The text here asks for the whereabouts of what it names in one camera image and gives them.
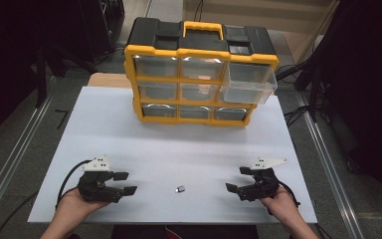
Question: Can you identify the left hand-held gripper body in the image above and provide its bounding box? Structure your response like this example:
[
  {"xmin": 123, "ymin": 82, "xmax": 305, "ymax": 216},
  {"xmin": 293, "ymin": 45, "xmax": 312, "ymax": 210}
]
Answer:
[{"xmin": 77, "ymin": 154, "xmax": 124, "ymax": 204}]

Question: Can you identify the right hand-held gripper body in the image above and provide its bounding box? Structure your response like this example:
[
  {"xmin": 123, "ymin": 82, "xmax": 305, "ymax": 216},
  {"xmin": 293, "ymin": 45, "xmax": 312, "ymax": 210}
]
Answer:
[{"xmin": 236, "ymin": 156, "xmax": 288, "ymax": 202}]

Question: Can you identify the clear plastic drawer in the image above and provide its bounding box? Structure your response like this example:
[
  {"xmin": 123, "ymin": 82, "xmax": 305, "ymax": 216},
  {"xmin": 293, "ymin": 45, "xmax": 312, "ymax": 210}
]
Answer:
[{"xmin": 219, "ymin": 62, "xmax": 279, "ymax": 106}]

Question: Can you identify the person's left hand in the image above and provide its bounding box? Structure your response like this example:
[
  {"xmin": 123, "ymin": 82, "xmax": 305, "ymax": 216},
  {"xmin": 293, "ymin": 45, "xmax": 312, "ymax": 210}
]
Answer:
[{"xmin": 56, "ymin": 187, "xmax": 111, "ymax": 227}]

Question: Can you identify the person's right hand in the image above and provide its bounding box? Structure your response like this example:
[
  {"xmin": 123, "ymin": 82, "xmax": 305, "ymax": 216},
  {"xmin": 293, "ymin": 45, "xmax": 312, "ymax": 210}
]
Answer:
[{"xmin": 260, "ymin": 185, "xmax": 301, "ymax": 222}]

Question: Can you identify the person's dark clothing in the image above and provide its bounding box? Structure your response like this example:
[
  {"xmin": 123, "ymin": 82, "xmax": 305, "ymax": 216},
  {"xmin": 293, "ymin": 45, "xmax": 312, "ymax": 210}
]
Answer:
[{"xmin": 110, "ymin": 224, "xmax": 261, "ymax": 239}]

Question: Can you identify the black tape floor mark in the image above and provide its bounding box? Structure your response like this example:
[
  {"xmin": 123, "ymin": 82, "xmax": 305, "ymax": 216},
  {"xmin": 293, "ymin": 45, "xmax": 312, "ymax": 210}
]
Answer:
[{"xmin": 54, "ymin": 109, "xmax": 71, "ymax": 130}]

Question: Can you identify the grid of clear closed drawers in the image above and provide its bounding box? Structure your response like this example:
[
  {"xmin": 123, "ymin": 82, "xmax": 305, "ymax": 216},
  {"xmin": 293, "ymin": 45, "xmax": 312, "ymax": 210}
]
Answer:
[{"xmin": 132, "ymin": 54, "xmax": 252, "ymax": 121}]

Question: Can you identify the black tripod stand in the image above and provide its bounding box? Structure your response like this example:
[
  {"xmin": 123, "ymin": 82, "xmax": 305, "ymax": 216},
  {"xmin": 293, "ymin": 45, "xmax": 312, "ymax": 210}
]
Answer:
[{"xmin": 33, "ymin": 39, "xmax": 98, "ymax": 109}]

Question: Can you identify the black stand with curtain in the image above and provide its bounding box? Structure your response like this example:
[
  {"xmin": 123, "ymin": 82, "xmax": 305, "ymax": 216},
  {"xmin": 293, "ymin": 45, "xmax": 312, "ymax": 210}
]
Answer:
[{"xmin": 292, "ymin": 0, "xmax": 382, "ymax": 187}]

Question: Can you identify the yellow black organizer cabinet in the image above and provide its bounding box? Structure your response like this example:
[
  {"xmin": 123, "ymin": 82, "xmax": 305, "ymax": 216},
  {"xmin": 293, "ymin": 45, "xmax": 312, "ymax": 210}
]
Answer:
[{"xmin": 122, "ymin": 16, "xmax": 281, "ymax": 128}]

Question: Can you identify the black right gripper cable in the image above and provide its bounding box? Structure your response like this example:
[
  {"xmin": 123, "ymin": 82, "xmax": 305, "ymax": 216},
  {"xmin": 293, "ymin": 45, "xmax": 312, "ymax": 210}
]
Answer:
[{"xmin": 267, "ymin": 180, "xmax": 301, "ymax": 216}]

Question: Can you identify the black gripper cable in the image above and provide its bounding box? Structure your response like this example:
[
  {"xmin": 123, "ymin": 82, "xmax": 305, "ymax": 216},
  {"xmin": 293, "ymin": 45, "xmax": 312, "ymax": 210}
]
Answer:
[
  {"xmin": 267, "ymin": 180, "xmax": 301, "ymax": 216},
  {"xmin": 55, "ymin": 158, "xmax": 93, "ymax": 210}
]

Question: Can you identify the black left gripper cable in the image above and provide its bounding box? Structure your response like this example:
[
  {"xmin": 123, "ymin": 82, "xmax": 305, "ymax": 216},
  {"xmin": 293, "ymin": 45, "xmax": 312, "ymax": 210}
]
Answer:
[{"xmin": 55, "ymin": 158, "xmax": 93, "ymax": 210}]

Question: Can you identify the metal floor rail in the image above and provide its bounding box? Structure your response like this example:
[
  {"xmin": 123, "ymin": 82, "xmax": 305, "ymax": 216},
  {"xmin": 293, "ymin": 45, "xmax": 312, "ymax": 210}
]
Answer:
[
  {"xmin": 0, "ymin": 75, "xmax": 56, "ymax": 230},
  {"xmin": 292, "ymin": 91, "xmax": 367, "ymax": 239}
]

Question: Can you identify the bundle of black floor cables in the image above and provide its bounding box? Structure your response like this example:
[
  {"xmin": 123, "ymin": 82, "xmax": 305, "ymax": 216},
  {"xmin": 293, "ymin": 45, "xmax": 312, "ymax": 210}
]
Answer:
[{"xmin": 274, "ymin": 63, "xmax": 316, "ymax": 128}]

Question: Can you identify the black floor cable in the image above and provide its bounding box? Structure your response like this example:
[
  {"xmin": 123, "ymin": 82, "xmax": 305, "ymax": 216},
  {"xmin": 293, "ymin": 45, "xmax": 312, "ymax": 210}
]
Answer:
[{"xmin": 0, "ymin": 190, "xmax": 40, "ymax": 239}]

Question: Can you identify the thin black hanging cable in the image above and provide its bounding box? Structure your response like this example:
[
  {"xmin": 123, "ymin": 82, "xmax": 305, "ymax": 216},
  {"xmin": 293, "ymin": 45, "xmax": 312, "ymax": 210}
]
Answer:
[{"xmin": 193, "ymin": 0, "xmax": 205, "ymax": 23}]

